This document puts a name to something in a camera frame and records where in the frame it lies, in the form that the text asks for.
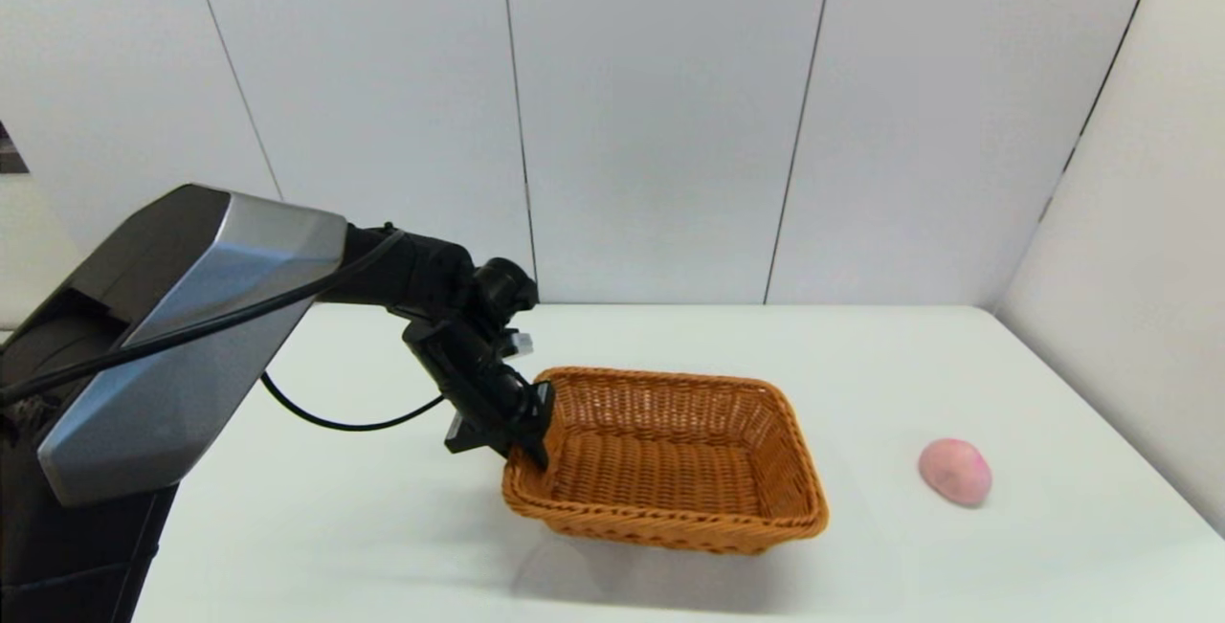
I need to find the orange woven wicker basket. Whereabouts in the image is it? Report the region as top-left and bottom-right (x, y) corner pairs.
(501, 367), (830, 555)

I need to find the pink peach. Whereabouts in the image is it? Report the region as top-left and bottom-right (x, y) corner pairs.
(919, 438), (993, 507)

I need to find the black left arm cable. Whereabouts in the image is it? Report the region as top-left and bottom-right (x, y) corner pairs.
(0, 226), (451, 434)

